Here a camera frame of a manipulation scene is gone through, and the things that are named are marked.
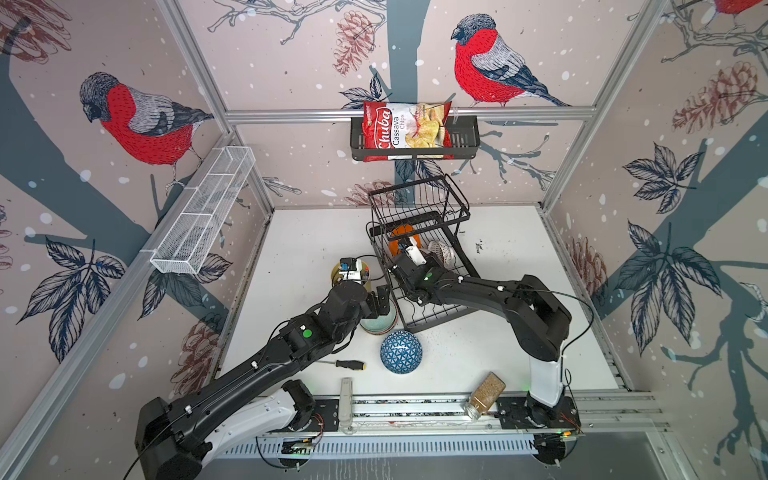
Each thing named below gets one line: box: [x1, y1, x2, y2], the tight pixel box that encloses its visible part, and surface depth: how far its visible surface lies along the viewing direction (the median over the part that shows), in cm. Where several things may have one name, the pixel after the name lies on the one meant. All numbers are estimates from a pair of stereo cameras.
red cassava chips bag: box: [362, 101, 454, 162], surface depth 90 cm
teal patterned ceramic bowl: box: [360, 299, 398, 335], surface depth 84 cm
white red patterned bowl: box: [428, 240, 456, 270], surface depth 96 cm
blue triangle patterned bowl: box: [380, 330, 423, 374], surface depth 84 cm
